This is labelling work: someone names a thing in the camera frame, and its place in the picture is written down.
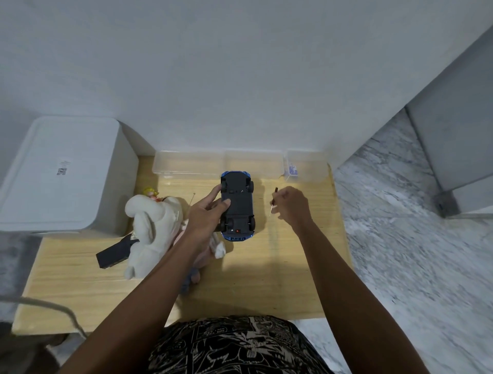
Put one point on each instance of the person's right hand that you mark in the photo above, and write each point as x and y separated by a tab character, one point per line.
294	208

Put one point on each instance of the person's left hand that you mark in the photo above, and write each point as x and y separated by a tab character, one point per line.
202	221

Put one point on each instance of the person's left thumb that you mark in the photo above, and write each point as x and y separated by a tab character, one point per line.
214	195

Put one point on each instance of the person's right fingers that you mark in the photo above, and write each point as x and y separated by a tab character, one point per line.
280	202

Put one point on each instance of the small thin screwdriver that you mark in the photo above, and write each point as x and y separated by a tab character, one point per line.
274	198

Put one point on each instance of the blue toy car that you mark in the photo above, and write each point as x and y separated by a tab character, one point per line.
240	208

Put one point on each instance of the person's right forearm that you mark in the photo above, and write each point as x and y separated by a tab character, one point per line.
346	293

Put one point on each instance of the person's left forearm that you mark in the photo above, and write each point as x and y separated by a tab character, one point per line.
146	300

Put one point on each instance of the thin metal antenna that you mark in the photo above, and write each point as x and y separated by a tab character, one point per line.
192	199

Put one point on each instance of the long clear plastic box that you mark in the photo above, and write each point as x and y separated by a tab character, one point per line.
215	163

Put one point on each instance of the small blue card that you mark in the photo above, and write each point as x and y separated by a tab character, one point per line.
292	170

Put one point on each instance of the small clear plastic box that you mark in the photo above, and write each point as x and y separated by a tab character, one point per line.
308	166

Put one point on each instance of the small yellow toy figure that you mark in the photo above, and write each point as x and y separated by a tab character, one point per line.
151	192

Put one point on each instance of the white plush toy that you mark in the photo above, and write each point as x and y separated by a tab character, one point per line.
154	231

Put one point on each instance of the pink and blue plush toy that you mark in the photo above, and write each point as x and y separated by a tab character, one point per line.
190	279

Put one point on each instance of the black remote controller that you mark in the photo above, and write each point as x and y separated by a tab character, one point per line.
113	254

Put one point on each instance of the black patterned shorts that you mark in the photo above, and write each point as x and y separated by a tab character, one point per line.
238	346

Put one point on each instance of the grey cabinet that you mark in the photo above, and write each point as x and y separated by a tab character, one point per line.
454	127

